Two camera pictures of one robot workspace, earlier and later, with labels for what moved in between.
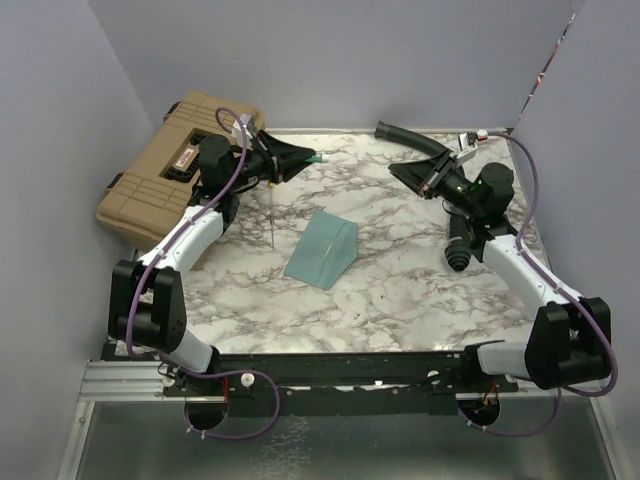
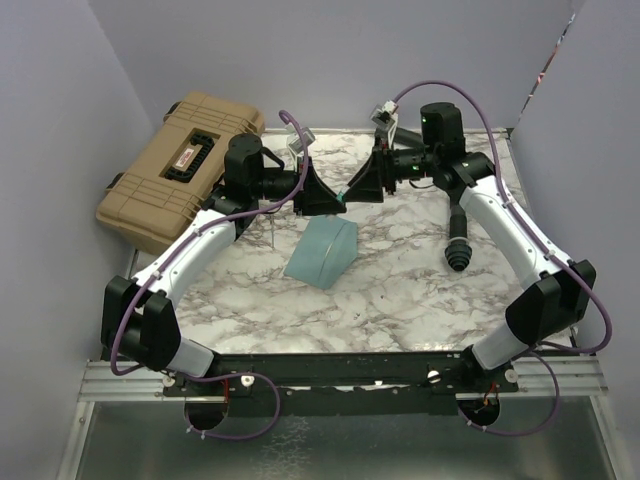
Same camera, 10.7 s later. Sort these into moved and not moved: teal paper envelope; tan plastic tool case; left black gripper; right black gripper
Moved: right black gripper; left black gripper
Not moved: tan plastic tool case; teal paper envelope
